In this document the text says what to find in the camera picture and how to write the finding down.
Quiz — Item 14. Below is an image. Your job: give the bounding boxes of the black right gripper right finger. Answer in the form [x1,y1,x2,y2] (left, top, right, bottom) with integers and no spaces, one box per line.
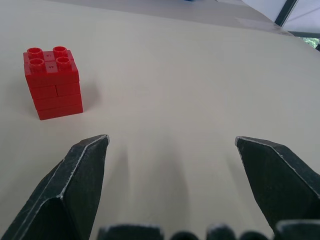
[234,136,320,236]

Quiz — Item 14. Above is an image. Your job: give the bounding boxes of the red toy brick stack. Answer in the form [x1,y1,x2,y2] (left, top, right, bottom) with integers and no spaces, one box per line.
[23,46,84,121]

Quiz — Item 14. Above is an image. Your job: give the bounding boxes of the dark window frame post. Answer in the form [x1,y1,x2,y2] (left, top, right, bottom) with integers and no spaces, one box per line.
[274,0,320,52]

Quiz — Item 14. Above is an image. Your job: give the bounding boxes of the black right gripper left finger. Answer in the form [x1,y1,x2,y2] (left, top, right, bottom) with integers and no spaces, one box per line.
[0,134,110,240]

